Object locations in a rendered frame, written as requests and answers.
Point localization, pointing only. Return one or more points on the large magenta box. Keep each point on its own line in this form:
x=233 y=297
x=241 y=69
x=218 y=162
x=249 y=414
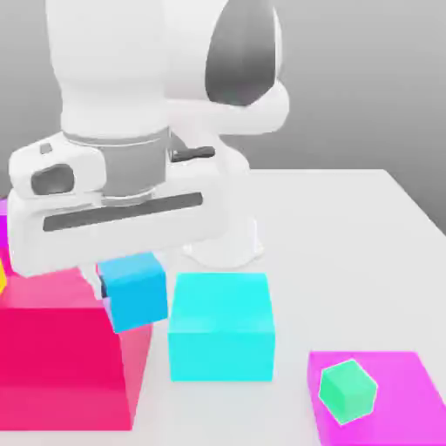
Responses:
x=2 y=226
x=407 y=400

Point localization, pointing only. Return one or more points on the small yellow cube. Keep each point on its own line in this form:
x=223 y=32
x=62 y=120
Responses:
x=2 y=278

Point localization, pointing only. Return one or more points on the small blue cube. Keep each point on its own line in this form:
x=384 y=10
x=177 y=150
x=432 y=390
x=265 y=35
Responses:
x=136 y=292

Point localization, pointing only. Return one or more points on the large cyan box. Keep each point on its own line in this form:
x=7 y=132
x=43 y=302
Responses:
x=221 y=327

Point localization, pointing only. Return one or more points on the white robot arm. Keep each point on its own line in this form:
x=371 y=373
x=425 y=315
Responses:
x=115 y=69

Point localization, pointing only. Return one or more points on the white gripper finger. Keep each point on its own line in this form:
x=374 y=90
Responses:
x=94 y=282

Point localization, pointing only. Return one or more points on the large pink box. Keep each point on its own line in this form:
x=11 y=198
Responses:
x=59 y=366

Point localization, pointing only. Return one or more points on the small green cube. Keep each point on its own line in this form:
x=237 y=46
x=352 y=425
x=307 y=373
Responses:
x=348 y=392

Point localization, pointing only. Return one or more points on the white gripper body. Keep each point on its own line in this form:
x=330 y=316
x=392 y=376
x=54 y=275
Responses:
x=115 y=244

